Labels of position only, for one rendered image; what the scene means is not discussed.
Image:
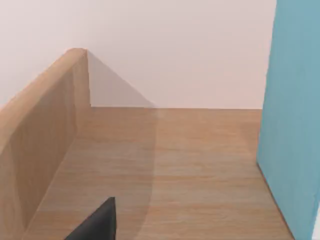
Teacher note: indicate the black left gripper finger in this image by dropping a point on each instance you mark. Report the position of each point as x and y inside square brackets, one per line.
[102, 222]

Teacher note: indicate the light blue rack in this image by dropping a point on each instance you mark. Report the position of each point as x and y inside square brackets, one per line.
[290, 112]

